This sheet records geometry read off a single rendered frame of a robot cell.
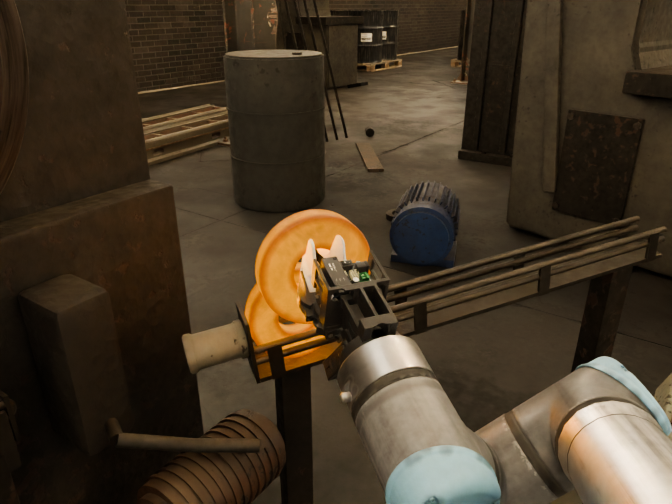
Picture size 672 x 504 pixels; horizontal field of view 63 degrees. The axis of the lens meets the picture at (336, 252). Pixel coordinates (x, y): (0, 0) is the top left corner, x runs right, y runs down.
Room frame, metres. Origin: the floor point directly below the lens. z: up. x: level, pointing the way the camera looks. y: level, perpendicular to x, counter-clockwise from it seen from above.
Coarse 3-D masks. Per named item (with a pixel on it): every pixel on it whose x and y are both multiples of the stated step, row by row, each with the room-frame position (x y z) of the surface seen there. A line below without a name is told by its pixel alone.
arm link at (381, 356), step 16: (384, 336) 0.45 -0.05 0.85; (400, 336) 0.46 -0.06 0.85; (352, 352) 0.45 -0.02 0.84; (368, 352) 0.44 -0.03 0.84; (384, 352) 0.44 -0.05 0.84; (400, 352) 0.44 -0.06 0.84; (416, 352) 0.45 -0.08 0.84; (352, 368) 0.43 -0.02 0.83; (368, 368) 0.42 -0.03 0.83; (384, 368) 0.42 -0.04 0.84; (400, 368) 0.42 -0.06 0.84; (352, 384) 0.42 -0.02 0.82; (368, 384) 0.41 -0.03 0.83; (352, 400) 0.41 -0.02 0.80
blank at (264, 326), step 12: (300, 264) 0.76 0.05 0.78; (252, 300) 0.72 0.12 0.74; (264, 300) 0.71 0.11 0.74; (252, 312) 0.71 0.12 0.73; (264, 312) 0.71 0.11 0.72; (252, 324) 0.70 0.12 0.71; (264, 324) 0.71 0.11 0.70; (276, 324) 0.72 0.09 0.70; (300, 324) 0.76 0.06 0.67; (312, 324) 0.75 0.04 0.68; (252, 336) 0.71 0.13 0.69; (264, 336) 0.71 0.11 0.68; (276, 336) 0.72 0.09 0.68; (324, 336) 0.75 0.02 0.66
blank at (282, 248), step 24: (288, 216) 0.66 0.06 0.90; (312, 216) 0.65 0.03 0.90; (336, 216) 0.66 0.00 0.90; (264, 240) 0.65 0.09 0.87; (288, 240) 0.63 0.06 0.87; (360, 240) 0.66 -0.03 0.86; (264, 264) 0.62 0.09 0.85; (288, 264) 0.63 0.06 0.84; (264, 288) 0.62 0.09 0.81; (288, 288) 0.63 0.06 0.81; (288, 312) 0.63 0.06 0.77
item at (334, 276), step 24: (336, 264) 0.55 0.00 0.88; (360, 264) 0.56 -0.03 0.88; (336, 288) 0.51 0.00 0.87; (360, 288) 0.51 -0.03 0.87; (384, 288) 0.53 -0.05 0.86; (336, 312) 0.52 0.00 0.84; (360, 312) 0.50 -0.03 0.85; (384, 312) 0.49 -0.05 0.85; (336, 336) 0.52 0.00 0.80; (360, 336) 0.46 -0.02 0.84
